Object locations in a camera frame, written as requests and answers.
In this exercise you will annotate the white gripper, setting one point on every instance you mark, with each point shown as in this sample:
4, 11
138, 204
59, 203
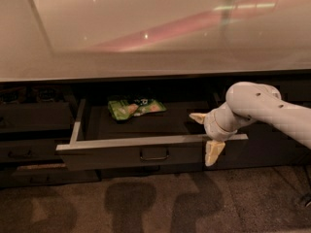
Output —
212, 124

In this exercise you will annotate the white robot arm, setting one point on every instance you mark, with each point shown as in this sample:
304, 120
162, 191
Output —
246, 103

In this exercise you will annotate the dark items in left drawer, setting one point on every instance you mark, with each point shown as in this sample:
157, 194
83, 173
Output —
30, 94

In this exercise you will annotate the grey cabinet door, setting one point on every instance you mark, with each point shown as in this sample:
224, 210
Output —
261, 144

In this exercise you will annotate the green snack bag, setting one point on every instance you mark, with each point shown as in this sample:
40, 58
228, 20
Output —
124, 109

